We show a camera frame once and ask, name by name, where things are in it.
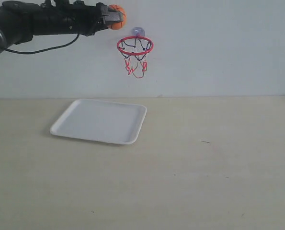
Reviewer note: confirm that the white rectangular plastic tray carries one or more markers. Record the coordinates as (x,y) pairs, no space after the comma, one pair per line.
(100,121)

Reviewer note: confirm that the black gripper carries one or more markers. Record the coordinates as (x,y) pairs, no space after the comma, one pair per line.
(60,17)

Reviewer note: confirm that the small orange basketball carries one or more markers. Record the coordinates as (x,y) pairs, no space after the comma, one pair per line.
(119,25)

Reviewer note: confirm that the clear suction cup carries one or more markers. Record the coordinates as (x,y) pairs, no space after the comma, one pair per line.
(138,31)

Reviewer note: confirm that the red mini basketball hoop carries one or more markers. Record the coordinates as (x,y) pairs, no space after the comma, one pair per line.
(134,50)

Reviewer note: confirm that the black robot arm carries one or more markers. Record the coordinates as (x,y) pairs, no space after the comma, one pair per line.
(21,21)

